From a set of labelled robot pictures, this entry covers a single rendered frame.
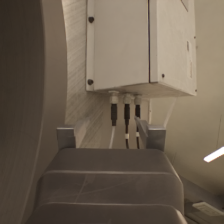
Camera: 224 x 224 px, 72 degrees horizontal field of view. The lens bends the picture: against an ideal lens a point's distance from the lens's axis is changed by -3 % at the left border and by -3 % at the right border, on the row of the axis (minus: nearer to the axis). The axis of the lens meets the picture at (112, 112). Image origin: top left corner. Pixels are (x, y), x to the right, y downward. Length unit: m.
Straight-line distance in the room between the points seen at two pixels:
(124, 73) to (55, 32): 0.10
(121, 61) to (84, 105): 0.09
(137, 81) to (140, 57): 0.03
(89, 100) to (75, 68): 0.06
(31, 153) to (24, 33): 0.14
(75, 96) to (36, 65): 0.08
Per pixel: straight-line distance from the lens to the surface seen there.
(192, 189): 5.67
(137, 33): 0.24
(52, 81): 0.18
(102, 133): 0.29
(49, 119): 0.17
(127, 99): 0.28
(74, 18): 0.29
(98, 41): 0.29
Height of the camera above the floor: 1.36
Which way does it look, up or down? 34 degrees up
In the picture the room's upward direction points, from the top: 36 degrees clockwise
